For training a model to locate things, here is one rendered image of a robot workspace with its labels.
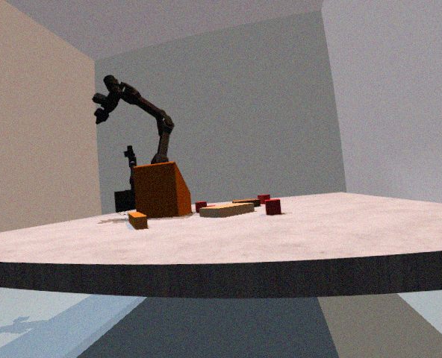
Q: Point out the red square block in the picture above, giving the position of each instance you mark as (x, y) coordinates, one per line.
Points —
(200, 205)
(273, 207)
(263, 198)

